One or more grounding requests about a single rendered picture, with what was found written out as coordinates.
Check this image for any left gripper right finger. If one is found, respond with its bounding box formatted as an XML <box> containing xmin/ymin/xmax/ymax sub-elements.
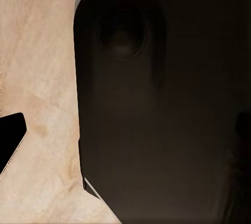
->
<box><xmin>235</xmin><ymin>112</ymin><xmax>251</xmax><ymax>153</ymax></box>

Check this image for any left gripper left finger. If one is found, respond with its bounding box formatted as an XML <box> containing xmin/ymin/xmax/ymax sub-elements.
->
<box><xmin>0</xmin><ymin>112</ymin><xmax>27</xmax><ymax>174</ymax></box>

